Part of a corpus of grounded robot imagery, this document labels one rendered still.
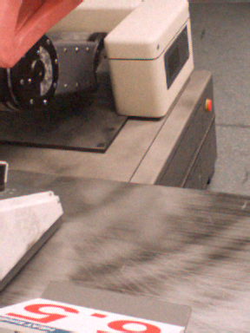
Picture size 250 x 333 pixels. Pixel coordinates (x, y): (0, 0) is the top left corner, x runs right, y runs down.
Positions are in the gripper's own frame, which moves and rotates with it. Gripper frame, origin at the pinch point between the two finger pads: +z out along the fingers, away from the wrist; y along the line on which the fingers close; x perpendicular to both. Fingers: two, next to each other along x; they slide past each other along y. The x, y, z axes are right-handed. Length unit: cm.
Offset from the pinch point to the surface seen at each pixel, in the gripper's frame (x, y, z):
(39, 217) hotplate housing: 7.8, 0.0, 8.0
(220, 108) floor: 161, -47, -56
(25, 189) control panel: 7.8, -1.8, 6.4
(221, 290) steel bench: 10.4, 12.0, 9.4
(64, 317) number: 4.3, 6.0, 12.8
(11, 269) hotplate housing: 7.0, -0.2, 11.5
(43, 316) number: 3.8, 5.1, 13.0
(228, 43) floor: 201, -66, -105
